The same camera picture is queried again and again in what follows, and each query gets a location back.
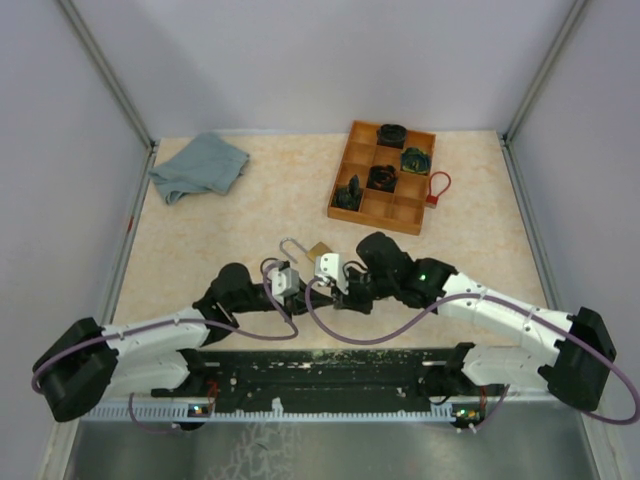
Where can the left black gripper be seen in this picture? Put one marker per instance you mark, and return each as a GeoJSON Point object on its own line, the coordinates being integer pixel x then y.
{"type": "Point", "coordinates": [295, 304]}

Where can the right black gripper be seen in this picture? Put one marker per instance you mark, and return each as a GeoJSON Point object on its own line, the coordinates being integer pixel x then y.
{"type": "Point", "coordinates": [350, 301]}

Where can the black cable lock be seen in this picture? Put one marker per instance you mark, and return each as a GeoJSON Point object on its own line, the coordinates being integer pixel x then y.
{"type": "Point", "coordinates": [270, 266]}

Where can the brass padlock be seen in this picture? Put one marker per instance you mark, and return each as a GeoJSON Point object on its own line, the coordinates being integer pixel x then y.
{"type": "Point", "coordinates": [314, 254]}

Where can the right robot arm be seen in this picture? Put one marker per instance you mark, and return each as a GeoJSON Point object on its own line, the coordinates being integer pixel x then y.
{"type": "Point", "coordinates": [560, 352]}

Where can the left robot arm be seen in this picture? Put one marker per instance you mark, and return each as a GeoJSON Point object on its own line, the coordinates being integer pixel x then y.
{"type": "Point", "coordinates": [90, 363]}

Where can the wooden compartment tray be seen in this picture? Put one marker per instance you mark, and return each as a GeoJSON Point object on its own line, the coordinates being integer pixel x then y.
{"type": "Point", "coordinates": [383, 177]}

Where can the blue folded cloth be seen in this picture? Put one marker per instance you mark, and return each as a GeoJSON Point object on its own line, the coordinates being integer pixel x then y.
{"type": "Point", "coordinates": [207, 164]}

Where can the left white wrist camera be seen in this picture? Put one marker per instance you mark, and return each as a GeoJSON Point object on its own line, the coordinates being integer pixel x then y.
{"type": "Point", "coordinates": [285, 283]}

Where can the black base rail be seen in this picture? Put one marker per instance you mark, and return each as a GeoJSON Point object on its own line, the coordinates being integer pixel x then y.
{"type": "Point", "coordinates": [404, 372]}

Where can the red cable lock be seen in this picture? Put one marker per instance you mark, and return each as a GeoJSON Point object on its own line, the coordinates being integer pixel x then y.
{"type": "Point", "coordinates": [439, 183]}

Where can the white toothed cable duct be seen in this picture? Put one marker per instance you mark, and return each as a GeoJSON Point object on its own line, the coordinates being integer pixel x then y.
{"type": "Point", "coordinates": [289, 409]}

